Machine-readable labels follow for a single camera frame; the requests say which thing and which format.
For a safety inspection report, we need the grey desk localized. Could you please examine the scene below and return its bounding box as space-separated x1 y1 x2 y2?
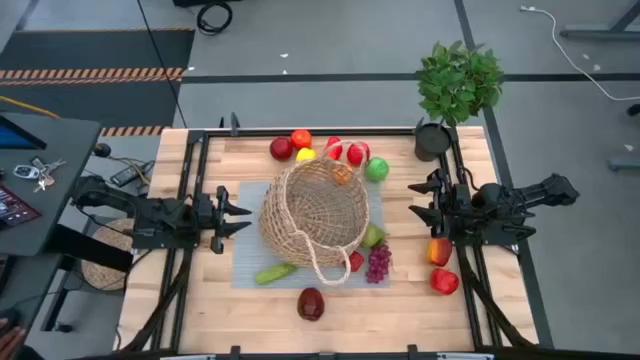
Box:
0 112 104 259

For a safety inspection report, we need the green leafy plant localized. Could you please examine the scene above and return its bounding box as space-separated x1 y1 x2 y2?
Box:
415 39 505 127

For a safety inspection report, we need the coiled black cable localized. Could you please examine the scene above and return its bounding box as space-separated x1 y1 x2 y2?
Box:
196 1 234 36

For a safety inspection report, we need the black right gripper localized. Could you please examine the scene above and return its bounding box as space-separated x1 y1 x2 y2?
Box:
406 168 475 239

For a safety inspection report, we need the grey desk frame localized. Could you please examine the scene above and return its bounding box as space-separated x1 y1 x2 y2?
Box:
559 0 640 41

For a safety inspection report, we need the person's hand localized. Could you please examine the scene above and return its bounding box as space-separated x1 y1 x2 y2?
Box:
0 319 27 360

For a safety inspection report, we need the orange fruit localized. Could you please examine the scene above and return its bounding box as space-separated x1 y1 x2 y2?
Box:
332 165 355 186

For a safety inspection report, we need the black desk support beam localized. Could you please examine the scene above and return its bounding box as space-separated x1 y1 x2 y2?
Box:
47 223 134 274

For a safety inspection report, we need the purple grape bunch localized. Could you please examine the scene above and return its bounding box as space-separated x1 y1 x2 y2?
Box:
365 241 393 285

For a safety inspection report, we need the black plant pot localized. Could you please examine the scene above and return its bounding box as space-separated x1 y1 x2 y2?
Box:
413 119 454 163

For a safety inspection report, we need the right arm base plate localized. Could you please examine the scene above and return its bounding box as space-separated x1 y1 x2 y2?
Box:
447 224 536 247

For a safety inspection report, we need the black striped floor mat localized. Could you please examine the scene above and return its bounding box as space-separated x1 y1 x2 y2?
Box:
0 28 196 137

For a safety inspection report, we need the woven wicker basket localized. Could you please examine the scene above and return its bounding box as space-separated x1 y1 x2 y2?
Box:
257 139 372 287

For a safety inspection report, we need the bunch of keys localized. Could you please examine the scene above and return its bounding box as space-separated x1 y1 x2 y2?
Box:
30 157 67 194

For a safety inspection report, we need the thin black cable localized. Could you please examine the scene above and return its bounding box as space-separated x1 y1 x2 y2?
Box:
136 0 188 129

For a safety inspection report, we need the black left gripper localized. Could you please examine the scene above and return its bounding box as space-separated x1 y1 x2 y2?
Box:
192 184 253 255

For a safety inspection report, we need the green pear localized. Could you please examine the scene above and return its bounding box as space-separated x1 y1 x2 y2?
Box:
360 223 387 250

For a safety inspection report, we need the small red fruit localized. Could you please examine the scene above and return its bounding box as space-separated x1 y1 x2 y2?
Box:
324 136 344 161

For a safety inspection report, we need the grey furniture foot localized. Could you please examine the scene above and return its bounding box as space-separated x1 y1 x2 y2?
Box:
607 156 640 171

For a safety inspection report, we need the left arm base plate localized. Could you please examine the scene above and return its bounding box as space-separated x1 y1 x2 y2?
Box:
130 232 199 250

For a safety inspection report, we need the green apple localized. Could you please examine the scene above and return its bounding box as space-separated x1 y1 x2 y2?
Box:
363 156 391 183

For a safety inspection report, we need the blue screen tablet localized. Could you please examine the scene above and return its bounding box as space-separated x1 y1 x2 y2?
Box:
0 114 49 151

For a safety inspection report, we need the white cable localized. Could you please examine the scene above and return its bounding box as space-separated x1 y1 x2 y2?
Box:
519 4 640 102

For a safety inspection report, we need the grey woven placemat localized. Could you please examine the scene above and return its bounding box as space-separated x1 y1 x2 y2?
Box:
231 180 391 290

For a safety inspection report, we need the orange red peach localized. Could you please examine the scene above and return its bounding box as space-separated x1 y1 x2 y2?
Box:
426 237 454 268

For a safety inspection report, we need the orange red tomato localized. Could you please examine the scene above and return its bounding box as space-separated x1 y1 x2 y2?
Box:
290 128 313 150

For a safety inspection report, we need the long green cucumber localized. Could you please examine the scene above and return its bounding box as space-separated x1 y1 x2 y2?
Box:
254 263 299 287

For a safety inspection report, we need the black table frame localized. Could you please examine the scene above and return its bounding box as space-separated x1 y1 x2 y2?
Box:
119 112 551 360

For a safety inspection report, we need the dark red printed device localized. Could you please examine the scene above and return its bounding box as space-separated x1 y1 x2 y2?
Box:
0 183 43 229

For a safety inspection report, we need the yellow cable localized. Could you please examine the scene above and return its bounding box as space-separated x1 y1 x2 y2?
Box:
0 94 61 120

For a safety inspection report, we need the round wicker stool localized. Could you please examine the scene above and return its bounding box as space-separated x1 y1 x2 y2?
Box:
79 217 136 292

